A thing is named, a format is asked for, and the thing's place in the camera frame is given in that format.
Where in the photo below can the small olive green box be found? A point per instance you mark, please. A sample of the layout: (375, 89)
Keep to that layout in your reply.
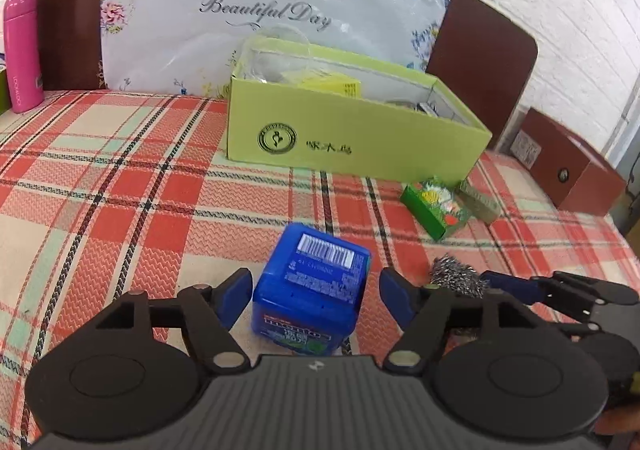
(480, 205)

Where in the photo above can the dark brown wooden headboard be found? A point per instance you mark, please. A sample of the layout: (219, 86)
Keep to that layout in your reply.
(480, 55)

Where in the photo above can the small green printed packet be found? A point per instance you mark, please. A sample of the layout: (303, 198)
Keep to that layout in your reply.
(430, 215)

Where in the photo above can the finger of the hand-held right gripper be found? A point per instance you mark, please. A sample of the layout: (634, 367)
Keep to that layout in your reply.
(520, 287)
(585, 328)

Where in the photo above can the steel wool scrubber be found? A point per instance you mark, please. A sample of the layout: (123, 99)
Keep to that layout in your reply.
(457, 275)

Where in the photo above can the red plaid blanket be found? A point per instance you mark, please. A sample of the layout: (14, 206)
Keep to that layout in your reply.
(125, 180)

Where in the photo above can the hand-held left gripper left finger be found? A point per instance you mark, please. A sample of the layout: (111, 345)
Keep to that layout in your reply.
(235, 292)

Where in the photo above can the green container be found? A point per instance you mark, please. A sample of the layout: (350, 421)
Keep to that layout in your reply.
(4, 90)

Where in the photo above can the blue candy container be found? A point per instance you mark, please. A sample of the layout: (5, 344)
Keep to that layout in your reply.
(310, 300)

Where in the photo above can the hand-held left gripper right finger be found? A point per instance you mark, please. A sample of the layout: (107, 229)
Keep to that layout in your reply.
(395, 292)

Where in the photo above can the brown wooden box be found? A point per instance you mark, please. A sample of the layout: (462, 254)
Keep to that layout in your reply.
(585, 180)

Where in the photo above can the crumpled clear plastic wrap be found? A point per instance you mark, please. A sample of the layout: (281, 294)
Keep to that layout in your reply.
(270, 60)

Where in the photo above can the large light green box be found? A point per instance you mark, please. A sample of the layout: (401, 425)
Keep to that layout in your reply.
(350, 130)

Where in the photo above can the pink bottle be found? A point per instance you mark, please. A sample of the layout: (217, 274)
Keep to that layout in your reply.
(22, 55)

